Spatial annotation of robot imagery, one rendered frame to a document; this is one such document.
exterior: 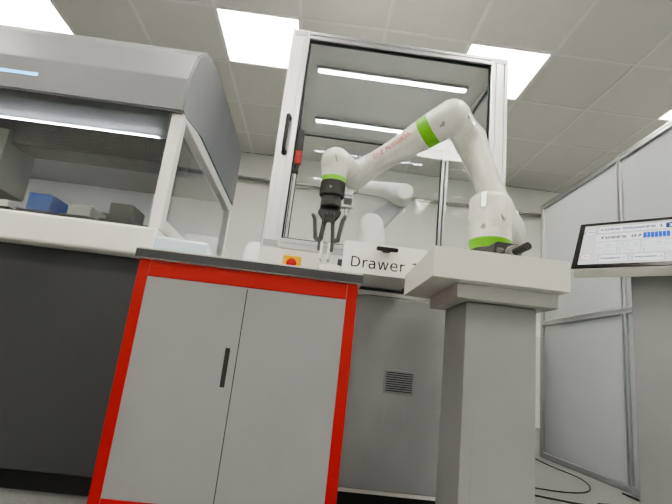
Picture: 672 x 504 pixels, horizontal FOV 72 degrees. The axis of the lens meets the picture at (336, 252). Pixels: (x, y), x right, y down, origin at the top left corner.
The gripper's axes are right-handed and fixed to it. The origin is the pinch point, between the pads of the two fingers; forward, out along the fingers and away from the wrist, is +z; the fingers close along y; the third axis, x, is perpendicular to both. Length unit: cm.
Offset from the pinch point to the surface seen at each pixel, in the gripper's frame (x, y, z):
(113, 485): 41, 38, 73
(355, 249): 4.3, -11.2, -0.6
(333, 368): 32, -12, 39
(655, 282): -20, -118, -3
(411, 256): 0.6, -30.4, -0.6
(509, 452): 25, -58, 55
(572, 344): -199, -153, 5
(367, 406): -29, -19, 52
